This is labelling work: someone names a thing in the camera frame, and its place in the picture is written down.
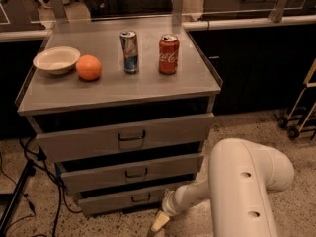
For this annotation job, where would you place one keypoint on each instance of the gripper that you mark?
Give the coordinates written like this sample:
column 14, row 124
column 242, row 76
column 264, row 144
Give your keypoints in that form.
column 169, row 205

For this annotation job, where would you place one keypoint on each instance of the grey bottom drawer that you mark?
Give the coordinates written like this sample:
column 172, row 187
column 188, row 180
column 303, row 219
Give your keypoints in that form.
column 128, row 200

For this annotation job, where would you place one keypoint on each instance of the grey drawer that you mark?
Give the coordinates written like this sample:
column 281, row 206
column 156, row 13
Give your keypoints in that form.
column 112, row 139
column 130, row 173
column 128, row 200

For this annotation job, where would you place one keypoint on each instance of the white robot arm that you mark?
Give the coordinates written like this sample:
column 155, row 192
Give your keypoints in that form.
column 240, row 175

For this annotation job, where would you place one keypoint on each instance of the grey middle drawer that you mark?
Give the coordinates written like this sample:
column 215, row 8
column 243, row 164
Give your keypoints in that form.
column 130, row 173

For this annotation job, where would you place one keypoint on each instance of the grey top drawer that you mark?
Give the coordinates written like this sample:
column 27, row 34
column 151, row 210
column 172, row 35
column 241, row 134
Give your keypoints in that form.
column 112, row 139

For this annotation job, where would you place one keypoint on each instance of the grey drawer cabinet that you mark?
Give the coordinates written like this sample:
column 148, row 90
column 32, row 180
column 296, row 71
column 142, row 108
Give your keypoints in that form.
column 54, row 104

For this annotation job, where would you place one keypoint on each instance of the black tripod leg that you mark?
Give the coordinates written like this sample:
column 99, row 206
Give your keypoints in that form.
column 10, row 200

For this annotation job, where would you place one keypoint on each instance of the orange fruit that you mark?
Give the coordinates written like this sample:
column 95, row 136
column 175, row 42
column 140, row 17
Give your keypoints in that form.
column 89, row 67

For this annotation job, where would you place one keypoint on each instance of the red cola can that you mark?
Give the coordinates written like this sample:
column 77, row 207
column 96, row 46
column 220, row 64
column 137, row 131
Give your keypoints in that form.
column 168, row 54

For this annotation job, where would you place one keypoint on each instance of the yellow wheeled cart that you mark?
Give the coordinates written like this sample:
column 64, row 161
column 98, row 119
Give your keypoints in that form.
column 301, row 115

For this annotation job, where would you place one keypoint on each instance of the blue silver drink can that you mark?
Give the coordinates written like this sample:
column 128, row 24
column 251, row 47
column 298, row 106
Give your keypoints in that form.
column 128, row 40

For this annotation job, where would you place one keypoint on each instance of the white bowl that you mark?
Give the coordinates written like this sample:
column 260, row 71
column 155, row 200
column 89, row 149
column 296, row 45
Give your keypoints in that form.
column 57, row 60

